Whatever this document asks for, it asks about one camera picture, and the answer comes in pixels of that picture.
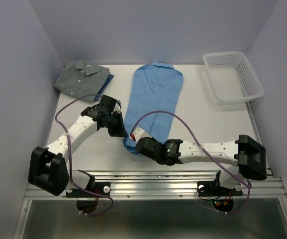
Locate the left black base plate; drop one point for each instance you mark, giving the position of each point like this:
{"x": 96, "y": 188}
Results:
{"x": 97, "y": 189}

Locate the light blue long sleeve shirt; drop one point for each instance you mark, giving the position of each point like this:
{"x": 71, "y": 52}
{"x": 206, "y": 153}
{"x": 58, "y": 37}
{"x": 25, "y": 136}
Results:
{"x": 155, "y": 87}

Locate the folded grey button shirt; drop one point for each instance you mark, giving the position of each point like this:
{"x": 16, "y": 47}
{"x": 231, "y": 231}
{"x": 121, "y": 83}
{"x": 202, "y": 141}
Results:
{"x": 81, "y": 79}

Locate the folded blue plaid shirt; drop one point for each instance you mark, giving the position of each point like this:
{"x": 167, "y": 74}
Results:
{"x": 104, "y": 86}

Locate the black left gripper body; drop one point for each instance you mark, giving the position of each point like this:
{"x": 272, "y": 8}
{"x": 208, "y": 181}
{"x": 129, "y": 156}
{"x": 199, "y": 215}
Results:
{"x": 110, "y": 116}

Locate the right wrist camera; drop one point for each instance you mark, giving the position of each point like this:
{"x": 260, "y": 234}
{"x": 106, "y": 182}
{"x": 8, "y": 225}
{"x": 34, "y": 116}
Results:
{"x": 138, "y": 134}

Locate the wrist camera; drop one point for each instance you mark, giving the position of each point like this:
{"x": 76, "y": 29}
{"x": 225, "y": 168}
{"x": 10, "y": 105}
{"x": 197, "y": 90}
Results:
{"x": 138, "y": 134}
{"x": 109, "y": 105}

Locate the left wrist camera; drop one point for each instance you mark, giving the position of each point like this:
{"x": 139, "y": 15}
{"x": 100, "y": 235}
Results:
{"x": 109, "y": 105}

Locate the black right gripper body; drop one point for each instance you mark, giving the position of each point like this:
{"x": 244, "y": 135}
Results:
{"x": 158, "y": 160}

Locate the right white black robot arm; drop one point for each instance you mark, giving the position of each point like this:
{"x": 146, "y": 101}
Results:
{"x": 239, "y": 160}

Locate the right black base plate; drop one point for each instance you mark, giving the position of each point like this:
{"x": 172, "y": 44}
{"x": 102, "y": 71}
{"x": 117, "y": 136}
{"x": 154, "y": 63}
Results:
{"x": 212, "y": 189}

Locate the aluminium mounting rail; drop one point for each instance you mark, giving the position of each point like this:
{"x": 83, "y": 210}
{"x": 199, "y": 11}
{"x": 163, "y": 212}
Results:
{"x": 158, "y": 185}

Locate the white plastic mesh basket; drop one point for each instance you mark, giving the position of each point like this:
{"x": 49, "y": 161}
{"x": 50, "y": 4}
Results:
{"x": 232, "y": 78}

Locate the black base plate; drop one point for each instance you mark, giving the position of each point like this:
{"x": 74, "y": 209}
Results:
{"x": 212, "y": 189}
{"x": 97, "y": 189}

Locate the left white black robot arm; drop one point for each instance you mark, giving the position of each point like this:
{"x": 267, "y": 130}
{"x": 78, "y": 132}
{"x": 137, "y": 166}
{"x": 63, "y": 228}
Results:
{"x": 51, "y": 167}

